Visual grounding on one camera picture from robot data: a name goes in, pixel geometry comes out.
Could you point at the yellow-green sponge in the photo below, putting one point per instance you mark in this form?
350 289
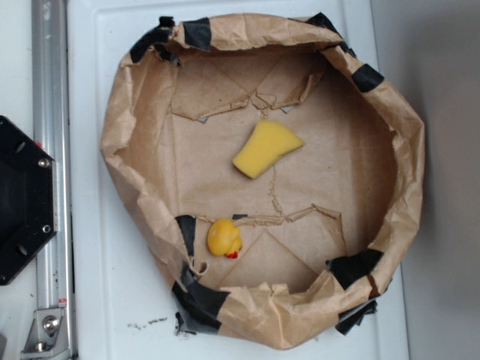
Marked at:
268 143

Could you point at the yellow rubber duck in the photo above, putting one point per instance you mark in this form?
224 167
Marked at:
224 239

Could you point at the brown paper bag tray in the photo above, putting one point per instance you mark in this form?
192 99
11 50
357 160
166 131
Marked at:
323 230

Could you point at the white plastic board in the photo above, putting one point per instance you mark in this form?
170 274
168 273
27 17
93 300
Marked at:
124 308

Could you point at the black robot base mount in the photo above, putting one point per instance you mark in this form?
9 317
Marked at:
28 210

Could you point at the metal corner bracket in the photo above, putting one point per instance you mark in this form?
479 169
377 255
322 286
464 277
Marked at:
48 336

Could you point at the aluminium extrusion rail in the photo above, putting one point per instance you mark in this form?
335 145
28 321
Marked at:
55 264

